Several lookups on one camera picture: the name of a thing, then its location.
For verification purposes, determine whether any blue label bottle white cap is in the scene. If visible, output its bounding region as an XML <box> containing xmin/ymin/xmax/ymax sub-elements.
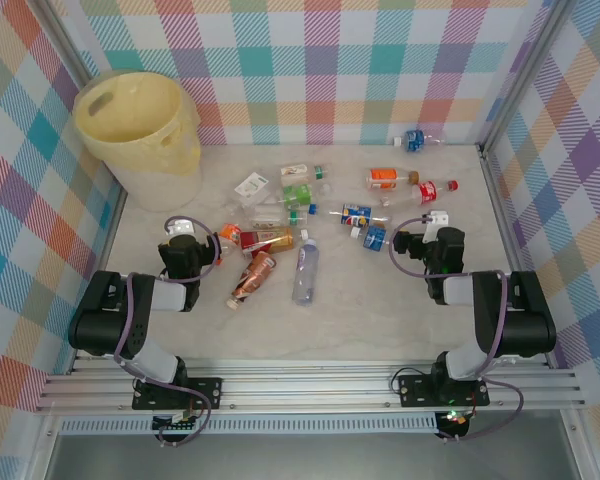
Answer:
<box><xmin>349</xmin><ymin>224</ymin><xmax>394</xmax><ymax>251</ymax></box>
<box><xmin>392</xmin><ymin>128</ymin><xmax>450</xmax><ymax>153</ymax></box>

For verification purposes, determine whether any copper brown drink bottle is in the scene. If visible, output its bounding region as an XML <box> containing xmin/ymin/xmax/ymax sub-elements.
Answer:
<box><xmin>224</xmin><ymin>250</ymin><xmax>279</xmax><ymax>311</ymax></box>

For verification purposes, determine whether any Pepsi blue label bottle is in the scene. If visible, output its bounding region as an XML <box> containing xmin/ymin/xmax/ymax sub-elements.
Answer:
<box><xmin>328</xmin><ymin>202</ymin><xmax>396</xmax><ymax>229</ymax></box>

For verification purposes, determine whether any red cola bottle red cap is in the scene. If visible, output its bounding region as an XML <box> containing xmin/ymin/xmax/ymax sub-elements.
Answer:
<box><xmin>379</xmin><ymin>179</ymin><xmax>460</xmax><ymax>209</ymax></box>

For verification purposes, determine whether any amber tea bottle red label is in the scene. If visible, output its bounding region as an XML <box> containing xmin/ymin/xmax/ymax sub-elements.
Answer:
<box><xmin>238</xmin><ymin>225</ymin><xmax>312</xmax><ymax>257</ymax></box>

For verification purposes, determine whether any orange label bottle brown cap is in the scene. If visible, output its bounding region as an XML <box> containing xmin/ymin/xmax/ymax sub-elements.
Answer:
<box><xmin>365</xmin><ymin>167</ymin><xmax>421</xmax><ymax>192</ymax></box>

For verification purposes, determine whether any clear bottle white square label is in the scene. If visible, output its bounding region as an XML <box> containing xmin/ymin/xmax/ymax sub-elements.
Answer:
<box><xmin>232</xmin><ymin>171</ymin><xmax>272</xmax><ymax>207</ymax></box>

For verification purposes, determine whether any clear bottle green neck band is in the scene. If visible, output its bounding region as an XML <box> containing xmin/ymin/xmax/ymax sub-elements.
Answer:
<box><xmin>252</xmin><ymin>202</ymin><xmax>320</xmax><ymax>229</ymax></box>

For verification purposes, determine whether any clear purple tinted water bottle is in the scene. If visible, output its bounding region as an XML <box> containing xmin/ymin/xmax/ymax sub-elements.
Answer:
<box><xmin>291</xmin><ymin>238</ymin><xmax>322</xmax><ymax>307</ymax></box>

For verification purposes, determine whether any clear bottle green label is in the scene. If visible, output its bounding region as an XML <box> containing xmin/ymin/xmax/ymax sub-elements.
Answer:
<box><xmin>277</xmin><ymin>182</ymin><xmax>332</xmax><ymax>208</ymax></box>

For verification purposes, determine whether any clear bottle bird label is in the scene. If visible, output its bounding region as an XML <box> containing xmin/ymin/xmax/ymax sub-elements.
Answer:
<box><xmin>279</xmin><ymin>163</ymin><xmax>332</xmax><ymax>183</ymax></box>

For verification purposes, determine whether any beige round waste bin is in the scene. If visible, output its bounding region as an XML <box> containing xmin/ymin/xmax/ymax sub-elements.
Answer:
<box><xmin>74</xmin><ymin>69</ymin><xmax>204</xmax><ymax>214</ymax></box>

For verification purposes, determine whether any left circuit board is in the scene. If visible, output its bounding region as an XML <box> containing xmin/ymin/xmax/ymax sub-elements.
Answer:
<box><xmin>152</xmin><ymin>412</ymin><xmax>201</xmax><ymax>432</ymax></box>

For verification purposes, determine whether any circuit board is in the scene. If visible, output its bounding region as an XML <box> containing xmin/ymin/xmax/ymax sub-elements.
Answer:
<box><xmin>152</xmin><ymin>412</ymin><xmax>201</xmax><ymax>432</ymax></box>
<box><xmin>437</xmin><ymin>409</ymin><xmax>474</xmax><ymax>436</ymax></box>

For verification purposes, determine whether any right circuit board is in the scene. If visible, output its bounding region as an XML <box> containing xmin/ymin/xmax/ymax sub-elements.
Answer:
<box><xmin>437</xmin><ymin>409</ymin><xmax>474</xmax><ymax>436</ymax></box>

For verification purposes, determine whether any grey metal sheet panel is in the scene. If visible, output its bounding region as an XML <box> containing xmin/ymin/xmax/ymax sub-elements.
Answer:
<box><xmin>44</xmin><ymin>432</ymin><xmax>581</xmax><ymax>480</ymax></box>

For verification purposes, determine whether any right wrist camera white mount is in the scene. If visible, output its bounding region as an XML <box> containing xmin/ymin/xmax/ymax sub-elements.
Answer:
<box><xmin>422</xmin><ymin>209</ymin><xmax>451</xmax><ymax>241</ymax></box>

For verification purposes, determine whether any right aluminium side rail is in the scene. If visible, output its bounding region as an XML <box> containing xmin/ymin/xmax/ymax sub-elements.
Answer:
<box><xmin>478</xmin><ymin>144</ymin><xmax>556</xmax><ymax>369</ymax></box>

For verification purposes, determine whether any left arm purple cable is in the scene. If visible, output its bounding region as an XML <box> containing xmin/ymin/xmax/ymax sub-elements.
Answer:
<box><xmin>113</xmin><ymin>214</ymin><xmax>221</xmax><ymax>449</ymax></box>

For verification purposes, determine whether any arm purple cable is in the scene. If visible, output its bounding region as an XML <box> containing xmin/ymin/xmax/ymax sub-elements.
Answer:
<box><xmin>387</xmin><ymin>214</ymin><xmax>526</xmax><ymax>444</ymax></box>
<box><xmin>113</xmin><ymin>214</ymin><xmax>221</xmax><ymax>449</ymax></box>

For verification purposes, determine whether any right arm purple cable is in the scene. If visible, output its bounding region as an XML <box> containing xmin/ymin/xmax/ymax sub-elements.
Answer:
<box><xmin>387</xmin><ymin>214</ymin><xmax>526</xmax><ymax>444</ymax></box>

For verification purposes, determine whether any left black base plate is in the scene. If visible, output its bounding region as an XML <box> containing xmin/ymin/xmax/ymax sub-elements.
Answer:
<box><xmin>132</xmin><ymin>377</ymin><xmax>224</xmax><ymax>411</ymax></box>

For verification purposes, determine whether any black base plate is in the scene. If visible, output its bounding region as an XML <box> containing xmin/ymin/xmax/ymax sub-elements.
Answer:
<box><xmin>397</xmin><ymin>373</ymin><xmax>491</xmax><ymax>407</ymax></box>
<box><xmin>132</xmin><ymin>377</ymin><xmax>224</xmax><ymax>411</ymax></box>

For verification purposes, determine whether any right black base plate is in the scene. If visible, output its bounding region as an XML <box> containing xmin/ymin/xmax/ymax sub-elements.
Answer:
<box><xmin>397</xmin><ymin>373</ymin><xmax>491</xmax><ymax>407</ymax></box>

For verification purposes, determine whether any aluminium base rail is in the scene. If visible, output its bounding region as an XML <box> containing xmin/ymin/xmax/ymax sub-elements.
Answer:
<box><xmin>34</xmin><ymin>357</ymin><xmax>586</xmax><ymax>414</ymax></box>

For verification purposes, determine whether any right aluminium frame post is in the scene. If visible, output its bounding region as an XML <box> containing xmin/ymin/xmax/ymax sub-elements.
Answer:
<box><xmin>479</xmin><ymin>0</ymin><xmax>576</xmax><ymax>156</ymax></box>

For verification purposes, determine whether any aluminium frame post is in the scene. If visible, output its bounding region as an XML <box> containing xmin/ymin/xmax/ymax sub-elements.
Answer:
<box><xmin>479</xmin><ymin>0</ymin><xmax>576</xmax><ymax>156</ymax></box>
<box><xmin>29</xmin><ymin>0</ymin><xmax>106</xmax><ymax>89</ymax></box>

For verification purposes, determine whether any white slotted cable duct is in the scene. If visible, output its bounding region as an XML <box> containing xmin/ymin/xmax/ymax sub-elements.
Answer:
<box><xmin>59</xmin><ymin>418</ymin><xmax>439</xmax><ymax>435</ymax></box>

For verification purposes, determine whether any left aluminium frame post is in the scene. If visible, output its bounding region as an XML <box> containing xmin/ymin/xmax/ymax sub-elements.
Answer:
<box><xmin>29</xmin><ymin>0</ymin><xmax>106</xmax><ymax>89</ymax></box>

